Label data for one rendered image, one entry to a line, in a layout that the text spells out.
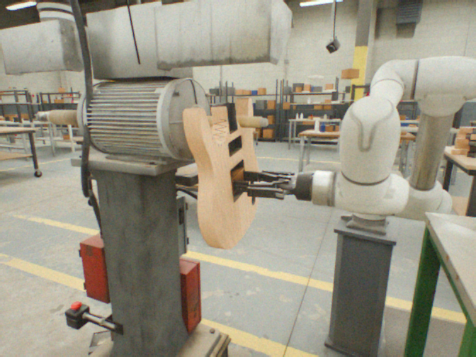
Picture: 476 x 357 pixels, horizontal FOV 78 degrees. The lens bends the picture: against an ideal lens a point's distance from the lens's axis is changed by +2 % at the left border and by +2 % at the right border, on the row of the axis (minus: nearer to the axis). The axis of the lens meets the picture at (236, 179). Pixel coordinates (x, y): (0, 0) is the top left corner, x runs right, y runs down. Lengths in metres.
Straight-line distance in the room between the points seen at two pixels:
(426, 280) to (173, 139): 0.99
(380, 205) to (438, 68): 0.57
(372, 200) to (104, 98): 0.82
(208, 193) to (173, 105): 0.29
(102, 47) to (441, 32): 11.57
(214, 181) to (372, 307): 1.22
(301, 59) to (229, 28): 11.47
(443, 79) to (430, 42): 10.91
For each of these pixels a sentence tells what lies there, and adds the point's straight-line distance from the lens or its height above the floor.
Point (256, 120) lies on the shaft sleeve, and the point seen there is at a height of 1.26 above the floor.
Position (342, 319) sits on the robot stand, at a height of 0.20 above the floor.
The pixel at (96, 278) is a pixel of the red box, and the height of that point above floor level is 0.66.
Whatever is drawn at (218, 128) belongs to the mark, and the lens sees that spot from 0.77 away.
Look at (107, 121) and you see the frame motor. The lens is 1.01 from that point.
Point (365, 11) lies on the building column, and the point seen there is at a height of 3.29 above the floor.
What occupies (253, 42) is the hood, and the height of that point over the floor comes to 1.43.
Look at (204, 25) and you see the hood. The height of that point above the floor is 1.47.
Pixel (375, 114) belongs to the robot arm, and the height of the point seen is 1.28.
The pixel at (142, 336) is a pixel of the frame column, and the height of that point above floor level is 0.46.
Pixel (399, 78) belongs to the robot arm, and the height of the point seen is 1.38.
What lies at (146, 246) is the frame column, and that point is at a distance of 1.07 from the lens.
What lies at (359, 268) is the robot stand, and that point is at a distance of 1.63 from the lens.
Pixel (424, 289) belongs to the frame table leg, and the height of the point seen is 0.66.
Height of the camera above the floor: 1.30
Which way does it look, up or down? 14 degrees down
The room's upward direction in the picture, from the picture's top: straight up
